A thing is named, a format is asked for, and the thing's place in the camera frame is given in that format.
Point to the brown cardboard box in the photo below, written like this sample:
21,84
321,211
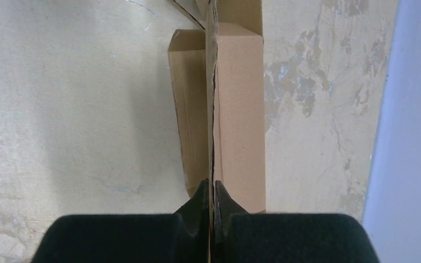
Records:
218,86

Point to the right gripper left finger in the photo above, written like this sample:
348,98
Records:
181,236

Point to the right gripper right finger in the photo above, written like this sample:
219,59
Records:
240,236

